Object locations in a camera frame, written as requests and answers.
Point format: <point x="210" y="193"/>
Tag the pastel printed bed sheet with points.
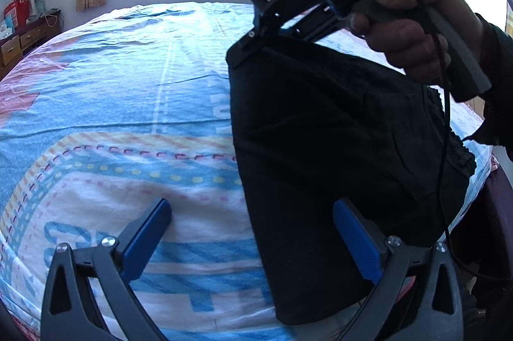
<point x="120" y="92"/>

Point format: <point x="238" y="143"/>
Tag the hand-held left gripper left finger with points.
<point x="146" y="240"/>

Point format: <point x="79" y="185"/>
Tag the red paper bag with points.
<point x="17" y="12"/>

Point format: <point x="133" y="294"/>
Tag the pale paper bag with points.
<point x="37" y="6"/>

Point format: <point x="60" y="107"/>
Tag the black pants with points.
<point x="320" y="144"/>

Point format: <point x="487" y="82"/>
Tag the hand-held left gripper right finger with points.
<point x="356" y="240"/>

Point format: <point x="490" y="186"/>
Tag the person's right hand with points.
<point x="400" y="40"/>

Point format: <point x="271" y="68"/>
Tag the wooden drawer cabinet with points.
<point x="24" y="44"/>

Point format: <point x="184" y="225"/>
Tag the person's right forearm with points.
<point x="499" y="84"/>

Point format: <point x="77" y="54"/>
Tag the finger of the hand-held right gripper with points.
<point x="244" y="48"/>

